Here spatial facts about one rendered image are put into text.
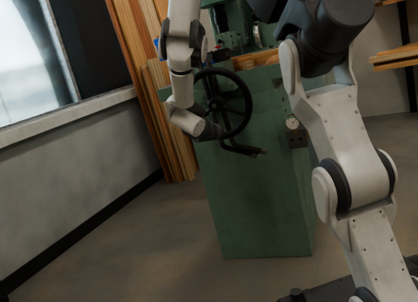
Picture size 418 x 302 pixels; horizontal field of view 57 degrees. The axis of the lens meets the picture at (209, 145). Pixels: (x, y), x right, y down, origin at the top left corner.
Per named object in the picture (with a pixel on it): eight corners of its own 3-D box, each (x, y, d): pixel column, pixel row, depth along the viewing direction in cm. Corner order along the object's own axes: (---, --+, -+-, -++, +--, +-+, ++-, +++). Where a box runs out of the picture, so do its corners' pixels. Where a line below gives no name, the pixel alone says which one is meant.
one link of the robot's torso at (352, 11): (388, 20, 80) (356, -51, 84) (331, 35, 78) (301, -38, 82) (335, 74, 107) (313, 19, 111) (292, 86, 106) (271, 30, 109)
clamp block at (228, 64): (195, 91, 161) (190, 69, 159) (206, 85, 173) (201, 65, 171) (229, 83, 156) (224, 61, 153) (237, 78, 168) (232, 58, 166)
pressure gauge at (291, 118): (287, 135, 158) (283, 116, 156) (288, 133, 162) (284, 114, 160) (302, 133, 156) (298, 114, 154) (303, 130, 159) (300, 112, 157)
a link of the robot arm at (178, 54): (198, 105, 116) (196, 50, 102) (165, 101, 118) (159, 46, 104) (204, 84, 124) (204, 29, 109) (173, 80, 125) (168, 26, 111)
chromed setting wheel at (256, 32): (255, 50, 181) (250, 23, 178) (260, 48, 192) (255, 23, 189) (262, 49, 180) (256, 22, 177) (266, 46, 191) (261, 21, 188)
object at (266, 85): (186, 105, 175) (184, 97, 174) (201, 97, 194) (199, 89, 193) (273, 89, 160) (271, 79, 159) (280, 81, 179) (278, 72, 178)
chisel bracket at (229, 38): (218, 54, 175) (213, 35, 173) (226, 51, 187) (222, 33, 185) (233, 51, 172) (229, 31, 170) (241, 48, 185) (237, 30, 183)
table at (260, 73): (150, 107, 170) (146, 94, 169) (176, 94, 197) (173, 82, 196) (287, 79, 148) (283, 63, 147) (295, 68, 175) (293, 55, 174)
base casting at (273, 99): (186, 125, 178) (181, 106, 176) (221, 100, 230) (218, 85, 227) (283, 109, 162) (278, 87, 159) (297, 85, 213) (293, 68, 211)
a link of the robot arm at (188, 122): (202, 145, 132) (188, 137, 122) (179, 131, 136) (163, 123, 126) (219, 116, 132) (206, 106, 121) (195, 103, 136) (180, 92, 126)
